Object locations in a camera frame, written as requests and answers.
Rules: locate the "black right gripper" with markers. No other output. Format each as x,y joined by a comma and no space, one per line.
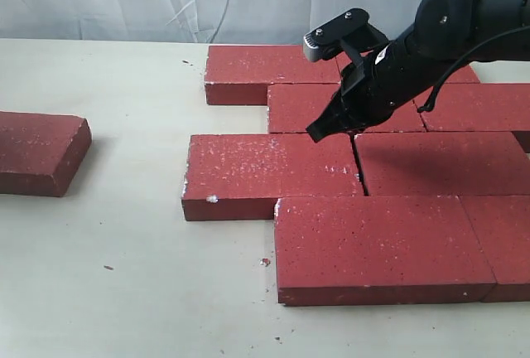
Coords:
386,81

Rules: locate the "red brick once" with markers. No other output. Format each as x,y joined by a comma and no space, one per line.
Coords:
291,108

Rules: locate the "red brick white speckled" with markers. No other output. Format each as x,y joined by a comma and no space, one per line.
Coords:
242,176

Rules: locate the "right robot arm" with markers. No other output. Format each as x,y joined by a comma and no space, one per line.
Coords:
465,31

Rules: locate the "red brick third row right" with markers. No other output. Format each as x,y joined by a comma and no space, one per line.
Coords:
443,164

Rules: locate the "red brick second row right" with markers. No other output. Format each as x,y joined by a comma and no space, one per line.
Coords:
501,107

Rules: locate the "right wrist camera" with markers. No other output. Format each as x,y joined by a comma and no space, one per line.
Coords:
349,33

